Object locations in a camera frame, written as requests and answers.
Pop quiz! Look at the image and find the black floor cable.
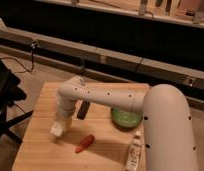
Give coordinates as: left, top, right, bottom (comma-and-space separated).
0, 39, 39, 75

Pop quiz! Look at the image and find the white sponge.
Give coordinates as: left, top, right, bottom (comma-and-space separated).
50, 122, 63, 137

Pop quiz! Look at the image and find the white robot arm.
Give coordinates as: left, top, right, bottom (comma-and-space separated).
51, 76, 198, 171

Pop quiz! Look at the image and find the orange toy carrot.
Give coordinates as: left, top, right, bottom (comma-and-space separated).
75, 135, 95, 153

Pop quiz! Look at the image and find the clear plastic bottle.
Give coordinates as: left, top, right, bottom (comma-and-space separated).
125, 131, 141, 171

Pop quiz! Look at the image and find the black rectangular block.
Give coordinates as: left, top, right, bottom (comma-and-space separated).
77, 101, 90, 120

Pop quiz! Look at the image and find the green bowl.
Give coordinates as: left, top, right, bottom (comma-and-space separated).
111, 108, 142, 129

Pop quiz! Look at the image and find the black office chair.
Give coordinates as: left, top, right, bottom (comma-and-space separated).
0, 59, 32, 144

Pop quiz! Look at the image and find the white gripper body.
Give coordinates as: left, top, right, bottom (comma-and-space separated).
55, 113, 72, 131

